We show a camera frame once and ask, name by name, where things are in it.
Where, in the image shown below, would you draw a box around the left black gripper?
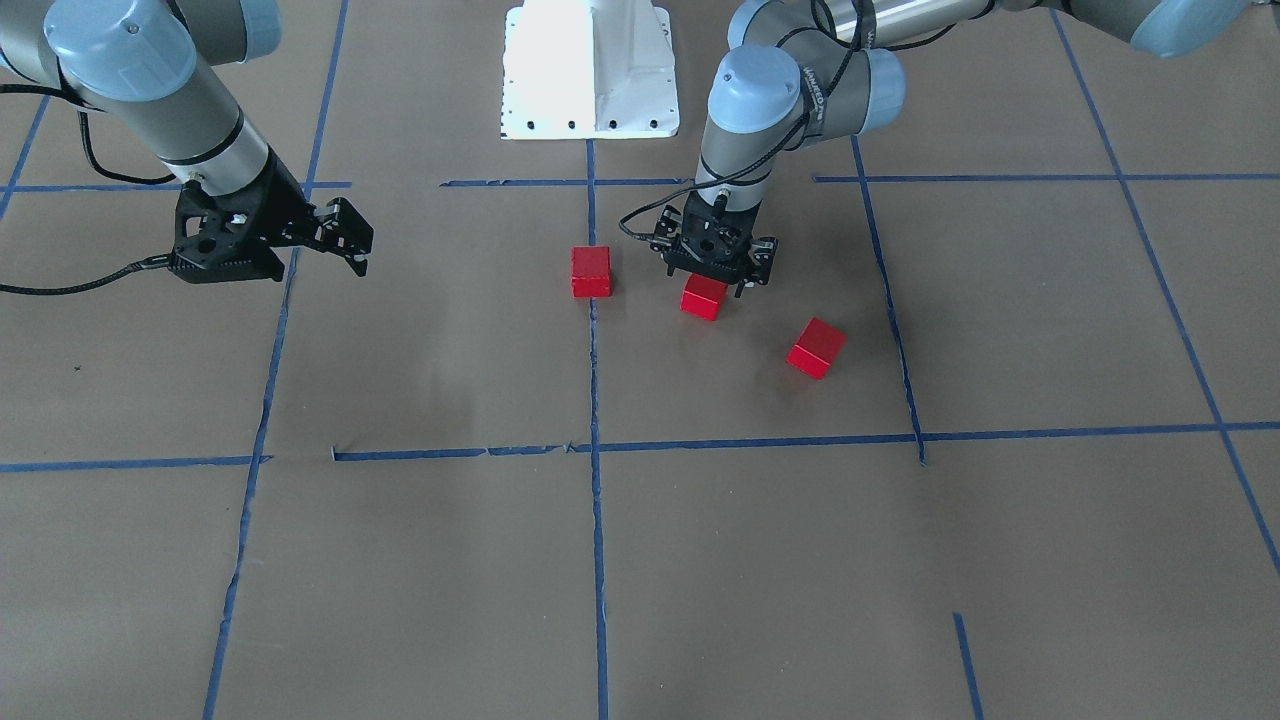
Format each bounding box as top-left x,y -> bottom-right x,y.
650,192 -> 778,291

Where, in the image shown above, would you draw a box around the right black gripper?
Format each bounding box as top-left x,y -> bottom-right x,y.
168,150 -> 375,284

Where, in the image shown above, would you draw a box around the red block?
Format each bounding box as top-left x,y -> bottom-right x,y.
786,316 -> 849,380
570,245 -> 613,299
678,274 -> 728,322

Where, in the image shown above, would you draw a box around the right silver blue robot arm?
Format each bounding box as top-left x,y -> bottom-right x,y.
1,1 -> 374,284

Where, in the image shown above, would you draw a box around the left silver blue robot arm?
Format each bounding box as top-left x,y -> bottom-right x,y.
643,1 -> 1030,288

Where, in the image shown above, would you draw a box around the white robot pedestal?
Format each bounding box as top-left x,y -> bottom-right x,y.
499,1 -> 681,141

